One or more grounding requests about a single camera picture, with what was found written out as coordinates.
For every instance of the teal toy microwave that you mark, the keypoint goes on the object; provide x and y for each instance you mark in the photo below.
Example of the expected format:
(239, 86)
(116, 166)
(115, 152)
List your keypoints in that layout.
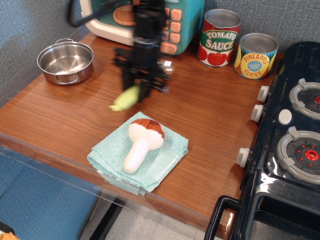
(184, 20)

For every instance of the spoon with green handle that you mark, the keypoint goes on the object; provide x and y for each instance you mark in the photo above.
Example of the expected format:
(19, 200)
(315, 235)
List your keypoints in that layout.
(128, 98)

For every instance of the small steel pot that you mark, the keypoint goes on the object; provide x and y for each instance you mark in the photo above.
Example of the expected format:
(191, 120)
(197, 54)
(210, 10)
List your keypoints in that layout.
(67, 62)

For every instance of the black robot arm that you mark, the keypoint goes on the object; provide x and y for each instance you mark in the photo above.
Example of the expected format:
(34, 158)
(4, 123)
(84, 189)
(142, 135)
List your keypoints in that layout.
(150, 19)

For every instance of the light blue cloth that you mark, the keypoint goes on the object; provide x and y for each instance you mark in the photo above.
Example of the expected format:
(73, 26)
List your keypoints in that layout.
(108, 157)

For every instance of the plush mushroom toy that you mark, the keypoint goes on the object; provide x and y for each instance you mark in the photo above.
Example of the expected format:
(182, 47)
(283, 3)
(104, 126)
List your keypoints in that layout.
(146, 135)

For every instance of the tomato sauce can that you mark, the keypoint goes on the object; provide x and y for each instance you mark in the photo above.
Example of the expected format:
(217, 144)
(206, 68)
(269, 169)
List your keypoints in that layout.
(220, 30)

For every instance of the pineapple slices can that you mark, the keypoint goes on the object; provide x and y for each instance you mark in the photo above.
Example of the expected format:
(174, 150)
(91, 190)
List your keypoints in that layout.
(255, 55)

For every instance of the orange plush object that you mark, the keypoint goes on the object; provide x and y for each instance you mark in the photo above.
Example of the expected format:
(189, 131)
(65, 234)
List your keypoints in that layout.
(8, 236)

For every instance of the clear acrylic table guard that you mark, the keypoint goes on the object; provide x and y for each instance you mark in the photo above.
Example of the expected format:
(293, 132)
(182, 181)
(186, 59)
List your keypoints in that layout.
(161, 215)

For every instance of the black toy stove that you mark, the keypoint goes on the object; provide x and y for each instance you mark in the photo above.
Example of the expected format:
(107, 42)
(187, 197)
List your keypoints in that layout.
(280, 188)

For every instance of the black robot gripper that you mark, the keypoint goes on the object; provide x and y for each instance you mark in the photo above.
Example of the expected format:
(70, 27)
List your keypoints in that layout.
(145, 53)

